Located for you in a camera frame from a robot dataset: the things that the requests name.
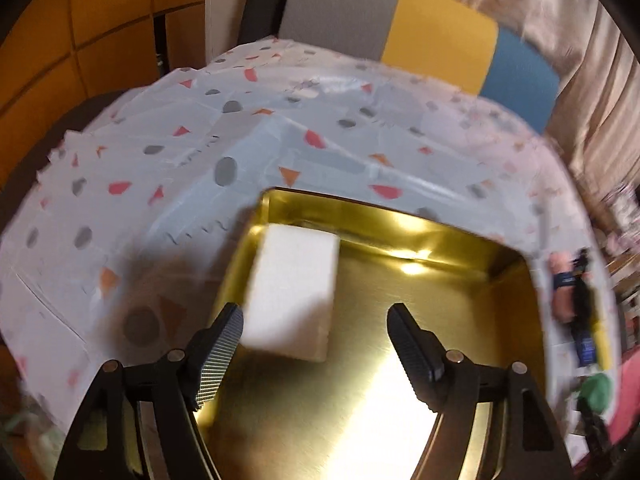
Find white sponge block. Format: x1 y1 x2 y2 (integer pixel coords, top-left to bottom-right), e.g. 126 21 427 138
241 223 340 363

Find blue tempo tissue pack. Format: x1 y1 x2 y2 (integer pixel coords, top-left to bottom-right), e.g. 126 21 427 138
574 330 598 367

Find pink towel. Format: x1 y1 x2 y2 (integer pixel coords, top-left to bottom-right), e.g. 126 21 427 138
548 252 575 324

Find black hair wig piece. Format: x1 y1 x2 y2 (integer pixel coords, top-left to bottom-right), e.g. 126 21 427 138
570 248 594 340

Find green capped small bottle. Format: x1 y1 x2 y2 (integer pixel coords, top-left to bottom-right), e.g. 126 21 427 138
575 372 613 415

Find yellow green sponge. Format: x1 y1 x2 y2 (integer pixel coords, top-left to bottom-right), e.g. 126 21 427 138
592 316 614 370

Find gold metal tin tray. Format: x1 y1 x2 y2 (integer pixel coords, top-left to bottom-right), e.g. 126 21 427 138
198 188 547 479

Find patterned plastic tablecloth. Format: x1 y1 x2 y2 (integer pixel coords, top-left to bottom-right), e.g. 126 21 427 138
1 40 594 427

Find pink cushion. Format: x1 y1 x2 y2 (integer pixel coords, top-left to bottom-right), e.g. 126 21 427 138
608 348 640 444

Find wooden cabinet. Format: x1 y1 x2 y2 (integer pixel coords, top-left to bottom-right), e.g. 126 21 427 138
1 0 205 179

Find grey yellow blue chair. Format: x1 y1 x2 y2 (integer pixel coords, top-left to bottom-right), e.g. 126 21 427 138
279 0 560 132

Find pink patterned curtain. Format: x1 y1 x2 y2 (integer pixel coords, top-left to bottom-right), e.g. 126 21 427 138
439 0 640 231

